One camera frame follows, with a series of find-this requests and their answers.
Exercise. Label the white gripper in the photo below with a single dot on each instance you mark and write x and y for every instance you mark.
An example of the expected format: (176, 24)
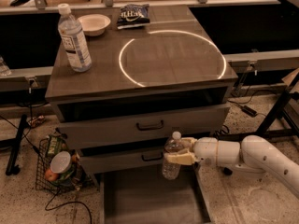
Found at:
(206, 150)

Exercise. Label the clear plastic water bottle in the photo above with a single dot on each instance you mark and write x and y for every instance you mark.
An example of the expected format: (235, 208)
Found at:
(173, 145)

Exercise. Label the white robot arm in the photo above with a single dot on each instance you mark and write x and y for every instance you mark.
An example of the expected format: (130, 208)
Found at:
(252, 156)

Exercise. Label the middle grey drawer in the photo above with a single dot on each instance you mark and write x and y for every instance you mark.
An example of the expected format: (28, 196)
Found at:
(97, 160)

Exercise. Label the grey drawer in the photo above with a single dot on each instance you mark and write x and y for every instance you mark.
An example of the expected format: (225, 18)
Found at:
(97, 160)
(143, 196)
(143, 127)

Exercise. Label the bottom grey drawer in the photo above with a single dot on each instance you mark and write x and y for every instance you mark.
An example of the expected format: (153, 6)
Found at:
(143, 196)

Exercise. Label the grey drawer cabinet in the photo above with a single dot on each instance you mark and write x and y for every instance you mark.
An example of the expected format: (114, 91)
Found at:
(169, 64)

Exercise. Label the top grey drawer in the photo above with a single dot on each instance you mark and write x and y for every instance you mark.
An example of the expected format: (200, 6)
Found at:
(143, 127)

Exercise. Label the large white-capped water bottle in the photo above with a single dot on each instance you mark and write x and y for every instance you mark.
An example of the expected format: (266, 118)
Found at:
(73, 39)

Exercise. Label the black power adapter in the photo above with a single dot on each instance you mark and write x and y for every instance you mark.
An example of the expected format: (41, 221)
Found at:
(249, 111)

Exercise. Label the white-lidded can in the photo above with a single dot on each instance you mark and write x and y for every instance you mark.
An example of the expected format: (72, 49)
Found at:
(61, 166)

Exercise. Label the green snack bag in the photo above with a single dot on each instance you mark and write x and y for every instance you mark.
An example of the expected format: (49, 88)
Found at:
(56, 144)

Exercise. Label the red apple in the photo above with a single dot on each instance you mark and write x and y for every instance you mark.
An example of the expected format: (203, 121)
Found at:
(50, 175)

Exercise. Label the blue chip bag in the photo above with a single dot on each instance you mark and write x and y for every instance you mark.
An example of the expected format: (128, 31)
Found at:
(132, 16)

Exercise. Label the white paper bowl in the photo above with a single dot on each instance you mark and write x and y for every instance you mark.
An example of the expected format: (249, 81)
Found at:
(94, 24)

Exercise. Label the black table leg left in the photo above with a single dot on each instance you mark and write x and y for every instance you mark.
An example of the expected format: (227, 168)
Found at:
(12, 167)

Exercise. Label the black wire basket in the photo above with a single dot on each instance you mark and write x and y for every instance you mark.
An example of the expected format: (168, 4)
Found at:
(73, 179)

